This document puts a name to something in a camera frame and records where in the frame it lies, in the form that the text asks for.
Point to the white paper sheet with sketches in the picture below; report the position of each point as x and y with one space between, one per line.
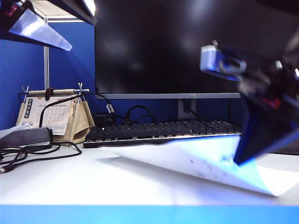
187 163

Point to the grey pouch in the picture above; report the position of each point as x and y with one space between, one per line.
25 137

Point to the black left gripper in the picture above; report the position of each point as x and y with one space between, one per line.
9 7

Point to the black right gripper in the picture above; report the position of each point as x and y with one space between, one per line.
268 88

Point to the beige canvas calendar stand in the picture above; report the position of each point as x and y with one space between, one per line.
80 126

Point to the paper desk calendar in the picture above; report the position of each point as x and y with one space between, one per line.
53 112

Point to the black power adapter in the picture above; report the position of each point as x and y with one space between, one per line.
101 119

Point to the black computer monitor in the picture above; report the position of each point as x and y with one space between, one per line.
151 46

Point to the aluminium partition post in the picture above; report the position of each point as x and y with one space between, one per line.
47 58

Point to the black mechanical keyboard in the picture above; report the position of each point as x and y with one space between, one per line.
140 133

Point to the grey monitor stand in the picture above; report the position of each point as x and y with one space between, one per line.
184 109

